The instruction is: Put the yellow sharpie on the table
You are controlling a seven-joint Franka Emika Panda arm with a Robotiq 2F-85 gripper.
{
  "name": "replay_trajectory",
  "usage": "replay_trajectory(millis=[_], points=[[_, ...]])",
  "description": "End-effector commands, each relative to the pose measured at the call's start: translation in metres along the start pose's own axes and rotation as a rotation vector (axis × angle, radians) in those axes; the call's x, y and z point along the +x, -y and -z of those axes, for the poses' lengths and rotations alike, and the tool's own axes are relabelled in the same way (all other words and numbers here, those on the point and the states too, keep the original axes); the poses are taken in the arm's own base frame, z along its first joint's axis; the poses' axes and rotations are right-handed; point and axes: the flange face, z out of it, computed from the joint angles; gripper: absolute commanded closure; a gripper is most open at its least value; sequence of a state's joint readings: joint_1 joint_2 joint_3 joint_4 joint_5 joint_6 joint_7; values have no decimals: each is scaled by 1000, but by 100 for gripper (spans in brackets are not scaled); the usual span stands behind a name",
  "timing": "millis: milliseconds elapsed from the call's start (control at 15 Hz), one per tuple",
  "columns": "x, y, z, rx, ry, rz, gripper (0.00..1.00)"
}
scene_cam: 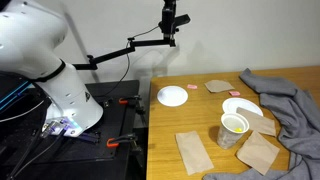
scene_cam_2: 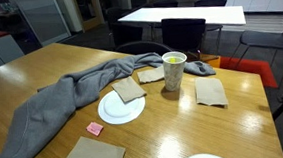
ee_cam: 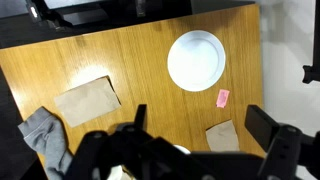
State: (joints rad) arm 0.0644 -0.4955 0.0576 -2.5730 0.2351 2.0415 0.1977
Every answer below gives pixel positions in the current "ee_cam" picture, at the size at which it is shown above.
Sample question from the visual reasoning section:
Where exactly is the white round plate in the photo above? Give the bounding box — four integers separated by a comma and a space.
167, 30, 226, 92

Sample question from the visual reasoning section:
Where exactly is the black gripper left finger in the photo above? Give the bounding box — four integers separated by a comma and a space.
134, 104, 147, 130

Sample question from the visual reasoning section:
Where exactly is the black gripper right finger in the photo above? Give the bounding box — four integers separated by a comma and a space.
245, 105, 279, 152

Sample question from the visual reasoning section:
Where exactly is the brown paper napkin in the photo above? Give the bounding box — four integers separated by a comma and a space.
206, 120, 240, 152
54, 77, 121, 127

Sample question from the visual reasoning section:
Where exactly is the black camera tripod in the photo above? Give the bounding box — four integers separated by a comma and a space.
302, 0, 320, 84

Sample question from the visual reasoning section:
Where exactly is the grey sweatshirt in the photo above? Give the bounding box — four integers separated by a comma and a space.
18, 107, 73, 180

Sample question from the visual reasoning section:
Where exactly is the white paper cup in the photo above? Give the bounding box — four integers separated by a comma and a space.
174, 145, 191, 155

